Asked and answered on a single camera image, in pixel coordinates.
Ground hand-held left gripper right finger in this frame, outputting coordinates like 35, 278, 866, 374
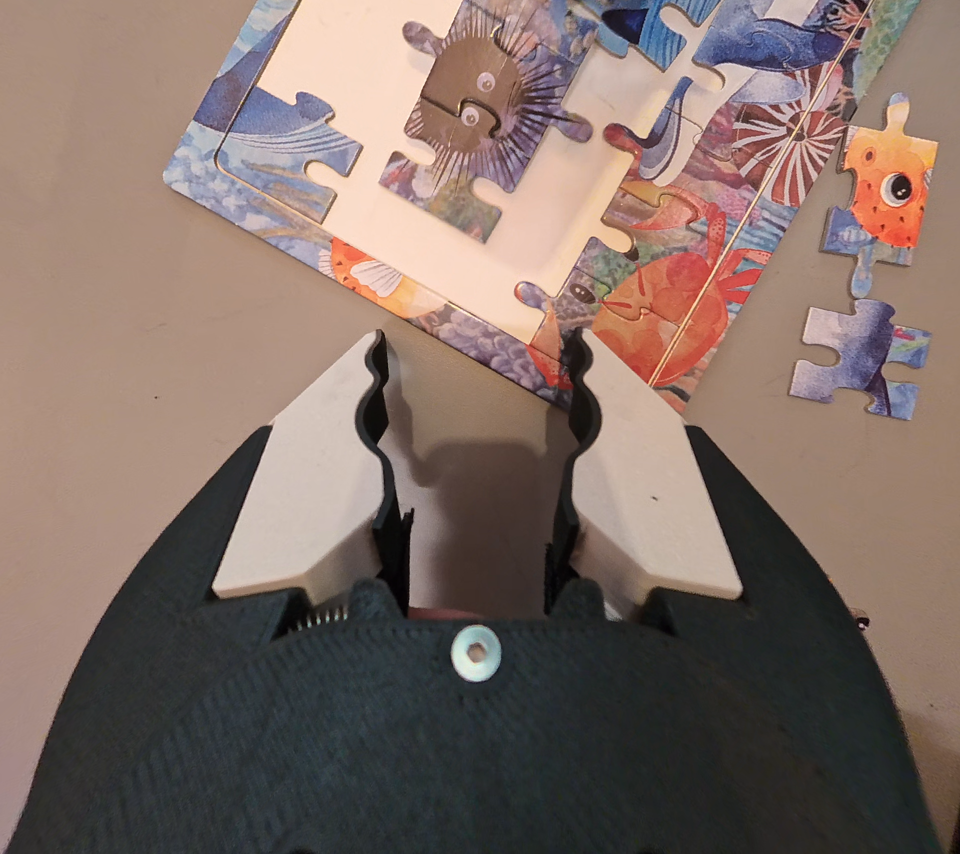
543, 327, 745, 619

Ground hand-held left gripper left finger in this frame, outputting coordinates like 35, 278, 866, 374
212, 329, 415, 617

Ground black sea urchin puzzle pieces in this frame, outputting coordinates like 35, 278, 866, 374
378, 0, 595, 245

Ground ocean jigsaw puzzle board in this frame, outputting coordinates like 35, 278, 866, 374
161, 0, 960, 414

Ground blue purple puzzle piece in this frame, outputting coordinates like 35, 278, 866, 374
788, 298, 933, 422

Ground orange fish puzzle piece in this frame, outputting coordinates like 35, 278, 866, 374
819, 91, 940, 298

